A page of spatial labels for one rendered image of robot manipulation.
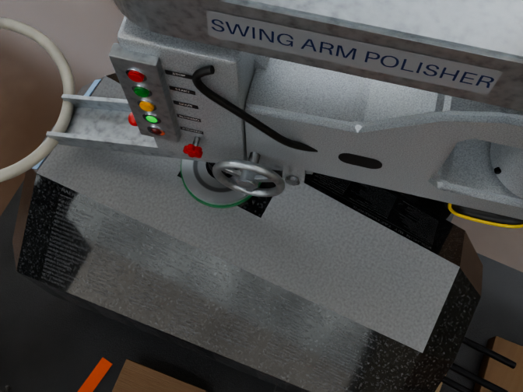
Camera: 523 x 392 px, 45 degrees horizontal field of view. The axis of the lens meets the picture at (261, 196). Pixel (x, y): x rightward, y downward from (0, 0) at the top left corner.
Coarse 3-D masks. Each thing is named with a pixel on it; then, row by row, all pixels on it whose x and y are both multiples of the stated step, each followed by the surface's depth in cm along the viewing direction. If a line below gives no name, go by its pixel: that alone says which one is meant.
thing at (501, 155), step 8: (496, 144) 120; (496, 152) 120; (504, 152) 116; (512, 152) 113; (520, 152) 111; (496, 160) 120; (504, 160) 117; (512, 160) 114; (520, 160) 112; (496, 168) 120; (504, 168) 118; (512, 168) 115; (520, 168) 113; (504, 176) 119; (512, 176) 117; (520, 176) 115; (504, 184) 120; (512, 184) 118; (520, 184) 116; (512, 192) 120; (520, 192) 118
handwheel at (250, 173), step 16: (224, 160) 123; (240, 160) 121; (256, 160) 128; (224, 176) 130; (240, 176) 126; (256, 176) 126; (272, 176) 122; (240, 192) 134; (256, 192) 133; (272, 192) 130
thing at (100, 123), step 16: (64, 96) 164; (80, 96) 163; (80, 112) 166; (96, 112) 165; (112, 112) 163; (128, 112) 162; (80, 128) 164; (96, 128) 163; (112, 128) 161; (128, 128) 160; (64, 144) 163; (80, 144) 160; (96, 144) 158; (112, 144) 155; (128, 144) 152; (144, 144) 151; (208, 160) 149
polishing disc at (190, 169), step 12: (192, 168) 166; (204, 168) 166; (192, 180) 165; (204, 180) 165; (216, 180) 165; (192, 192) 164; (204, 192) 164; (216, 192) 164; (228, 192) 164; (216, 204) 163; (228, 204) 164
